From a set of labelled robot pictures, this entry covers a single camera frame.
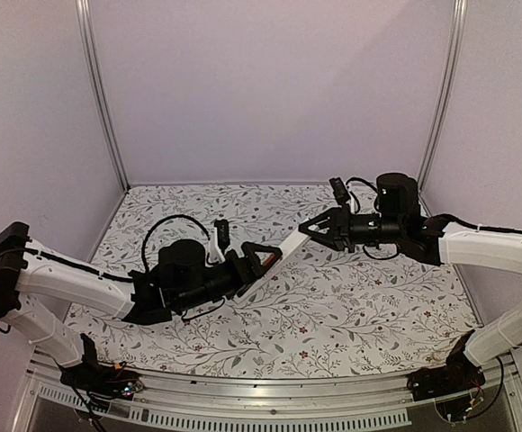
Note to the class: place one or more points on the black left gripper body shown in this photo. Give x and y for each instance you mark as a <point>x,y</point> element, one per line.
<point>237,278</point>

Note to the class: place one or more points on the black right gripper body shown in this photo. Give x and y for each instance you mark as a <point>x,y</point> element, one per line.
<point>341,227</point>

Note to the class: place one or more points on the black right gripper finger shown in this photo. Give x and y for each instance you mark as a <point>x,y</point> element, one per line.
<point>330,238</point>
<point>320,223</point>

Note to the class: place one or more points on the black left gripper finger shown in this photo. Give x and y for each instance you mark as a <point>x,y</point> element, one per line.
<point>254,270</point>
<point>259,251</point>

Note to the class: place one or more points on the red AAA battery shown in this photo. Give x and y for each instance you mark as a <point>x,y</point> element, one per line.
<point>269,260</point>

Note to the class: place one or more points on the white remote control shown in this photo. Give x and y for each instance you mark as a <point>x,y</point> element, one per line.
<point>292,244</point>

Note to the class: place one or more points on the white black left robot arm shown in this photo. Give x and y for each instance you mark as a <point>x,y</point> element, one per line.
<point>183,278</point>

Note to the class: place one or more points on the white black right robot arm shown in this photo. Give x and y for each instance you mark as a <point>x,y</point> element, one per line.
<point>436,240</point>

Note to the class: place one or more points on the floral patterned table mat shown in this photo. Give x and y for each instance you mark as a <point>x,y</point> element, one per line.
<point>326,314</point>

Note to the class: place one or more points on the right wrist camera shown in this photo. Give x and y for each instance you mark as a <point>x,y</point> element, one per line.
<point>343,196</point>

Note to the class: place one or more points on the front aluminium rail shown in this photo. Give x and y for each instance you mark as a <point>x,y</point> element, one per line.
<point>184,402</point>

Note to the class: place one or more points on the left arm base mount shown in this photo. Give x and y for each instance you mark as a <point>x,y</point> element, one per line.
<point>110,382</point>

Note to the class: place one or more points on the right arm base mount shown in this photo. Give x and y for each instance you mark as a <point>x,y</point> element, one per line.
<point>456,375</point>

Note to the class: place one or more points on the right aluminium frame post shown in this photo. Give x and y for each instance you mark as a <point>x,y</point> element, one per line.
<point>453,51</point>

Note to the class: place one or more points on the aluminium frame post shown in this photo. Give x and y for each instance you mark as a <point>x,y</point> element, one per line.
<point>453,51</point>
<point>87,34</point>

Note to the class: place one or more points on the left aluminium frame post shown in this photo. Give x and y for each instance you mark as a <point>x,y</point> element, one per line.
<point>87,34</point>

